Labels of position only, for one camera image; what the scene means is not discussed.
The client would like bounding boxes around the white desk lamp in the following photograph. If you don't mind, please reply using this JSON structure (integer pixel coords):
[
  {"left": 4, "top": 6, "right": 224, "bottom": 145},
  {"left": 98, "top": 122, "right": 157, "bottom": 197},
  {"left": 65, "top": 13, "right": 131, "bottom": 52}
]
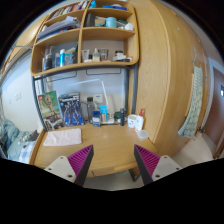
[{"left": 72, "top": 78, "right": 114, "bottom": 125}]

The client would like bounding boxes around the clear plastic cup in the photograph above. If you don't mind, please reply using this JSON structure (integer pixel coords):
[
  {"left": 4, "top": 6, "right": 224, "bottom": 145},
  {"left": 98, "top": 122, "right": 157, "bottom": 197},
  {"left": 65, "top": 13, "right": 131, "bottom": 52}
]
[{"left": 137, "top": 130, "right": 149, "bottom": 141}]

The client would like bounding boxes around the white bottle red cap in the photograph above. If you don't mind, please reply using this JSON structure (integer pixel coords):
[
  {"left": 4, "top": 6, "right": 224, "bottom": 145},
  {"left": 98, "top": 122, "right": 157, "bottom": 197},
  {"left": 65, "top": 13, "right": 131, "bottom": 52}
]
[{"left": 135, "top": 109, "right": 144, "bottom": 132}]

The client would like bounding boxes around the wooden wall shelf unit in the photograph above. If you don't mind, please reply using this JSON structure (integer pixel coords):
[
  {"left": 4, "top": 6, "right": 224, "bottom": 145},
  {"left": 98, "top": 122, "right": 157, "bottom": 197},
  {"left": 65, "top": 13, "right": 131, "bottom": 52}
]
[{"left": 30, "top": 0, "right": 139, "bottom": 77}]

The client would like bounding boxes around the dark blue small box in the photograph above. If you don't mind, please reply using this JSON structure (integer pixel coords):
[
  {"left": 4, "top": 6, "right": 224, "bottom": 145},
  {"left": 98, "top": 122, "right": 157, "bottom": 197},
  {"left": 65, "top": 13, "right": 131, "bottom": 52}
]
[{"left": 92, "top": 111, "right": 101, "bottom": 127}]

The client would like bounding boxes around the white mug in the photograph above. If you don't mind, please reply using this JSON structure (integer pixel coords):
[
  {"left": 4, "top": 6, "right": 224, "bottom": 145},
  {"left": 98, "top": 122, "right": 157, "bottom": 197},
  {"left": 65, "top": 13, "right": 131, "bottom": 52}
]
[{"left": 127, "top": 114, "right": 137, "bottom": 128}]

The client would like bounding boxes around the black tumbler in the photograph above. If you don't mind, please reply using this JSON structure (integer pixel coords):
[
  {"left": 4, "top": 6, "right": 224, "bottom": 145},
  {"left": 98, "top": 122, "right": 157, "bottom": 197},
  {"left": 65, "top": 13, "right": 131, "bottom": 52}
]
[{"left": 120, "top": 108, "right": 125, "bottom": 126}]

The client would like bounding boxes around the wooden wardrobe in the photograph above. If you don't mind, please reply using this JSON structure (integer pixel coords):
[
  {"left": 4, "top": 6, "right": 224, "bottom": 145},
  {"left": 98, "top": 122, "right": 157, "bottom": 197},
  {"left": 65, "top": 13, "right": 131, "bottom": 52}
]
[{"left": 129, "top": 0, "right": 210, "bottom": 156}]

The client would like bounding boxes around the light blue small box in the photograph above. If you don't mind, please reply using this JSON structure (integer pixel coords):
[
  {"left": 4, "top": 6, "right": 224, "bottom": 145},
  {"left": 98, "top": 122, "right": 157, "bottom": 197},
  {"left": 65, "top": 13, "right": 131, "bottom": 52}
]
[{"left": 100, "top": 105, "right": 108, "bottom": 122}]

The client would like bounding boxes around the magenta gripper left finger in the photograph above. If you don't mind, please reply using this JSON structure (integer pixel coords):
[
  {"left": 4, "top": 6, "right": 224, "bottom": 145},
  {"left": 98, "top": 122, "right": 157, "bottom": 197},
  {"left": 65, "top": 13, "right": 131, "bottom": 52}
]
[{"left": 45, "top": 145, "right": 94, "bottom": 186}]

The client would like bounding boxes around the green toy box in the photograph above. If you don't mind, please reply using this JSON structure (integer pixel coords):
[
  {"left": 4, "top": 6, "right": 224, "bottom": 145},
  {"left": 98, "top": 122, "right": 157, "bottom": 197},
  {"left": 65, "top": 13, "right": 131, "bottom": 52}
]
[{"left": 38, "top": 91, "right": 64, "bottom": 131}]

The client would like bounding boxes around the dark glass bottle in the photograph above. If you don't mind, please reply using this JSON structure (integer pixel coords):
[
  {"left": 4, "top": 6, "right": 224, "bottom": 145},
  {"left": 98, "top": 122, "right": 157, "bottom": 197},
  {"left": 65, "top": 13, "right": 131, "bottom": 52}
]
[{"left": 87, "top": 97, "right": 95, "bottom": 123}]

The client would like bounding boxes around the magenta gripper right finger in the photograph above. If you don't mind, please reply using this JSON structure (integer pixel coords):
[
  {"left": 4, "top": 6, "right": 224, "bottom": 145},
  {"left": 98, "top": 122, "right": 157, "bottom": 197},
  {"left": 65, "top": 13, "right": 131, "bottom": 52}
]
[{"left": 134, "top": 144, "right": 181, "bottom": 185}]

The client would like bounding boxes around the green patterned hanging towel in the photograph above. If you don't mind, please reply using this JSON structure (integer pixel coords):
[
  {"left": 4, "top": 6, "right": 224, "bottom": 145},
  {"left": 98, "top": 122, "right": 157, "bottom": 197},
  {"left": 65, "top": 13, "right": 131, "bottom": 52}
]
[{"left": 177, "top": 65, "right": 204, "bottom": 139}]

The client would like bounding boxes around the brown door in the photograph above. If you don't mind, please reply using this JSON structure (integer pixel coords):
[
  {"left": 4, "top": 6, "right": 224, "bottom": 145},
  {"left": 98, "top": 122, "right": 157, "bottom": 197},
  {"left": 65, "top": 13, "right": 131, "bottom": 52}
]
[{"left": 205, "top": 68, "right": 224, "bottom": 144}]

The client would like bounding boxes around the stack of papers on shelf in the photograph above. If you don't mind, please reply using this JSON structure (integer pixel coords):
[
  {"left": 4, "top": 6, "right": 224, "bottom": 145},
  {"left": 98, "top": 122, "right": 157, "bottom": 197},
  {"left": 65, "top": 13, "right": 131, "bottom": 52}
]
[{"left": 37, "top": 16, "right": 81, "bottom": 39}]

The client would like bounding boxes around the teal roll on shelf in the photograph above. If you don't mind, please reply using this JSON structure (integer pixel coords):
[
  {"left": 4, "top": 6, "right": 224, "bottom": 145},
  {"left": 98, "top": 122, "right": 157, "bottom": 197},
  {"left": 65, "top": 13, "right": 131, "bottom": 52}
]
[{"left": 106, "top": 17, "right": 117, "bottom": 28}]

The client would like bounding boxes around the bed with bedding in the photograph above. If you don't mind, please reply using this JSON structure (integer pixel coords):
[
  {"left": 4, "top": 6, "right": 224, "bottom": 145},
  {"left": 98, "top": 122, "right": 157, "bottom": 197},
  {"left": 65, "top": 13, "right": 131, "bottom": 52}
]
[{"left": 0, "top": 119, "right": 39, "bottom": 164}]

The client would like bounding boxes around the blue robot model box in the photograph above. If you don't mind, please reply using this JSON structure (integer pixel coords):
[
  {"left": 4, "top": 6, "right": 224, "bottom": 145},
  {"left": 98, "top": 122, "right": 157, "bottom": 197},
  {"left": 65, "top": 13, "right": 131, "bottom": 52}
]
[{"left": 58, "top": 92, "right": 84, "bottom": 126}]

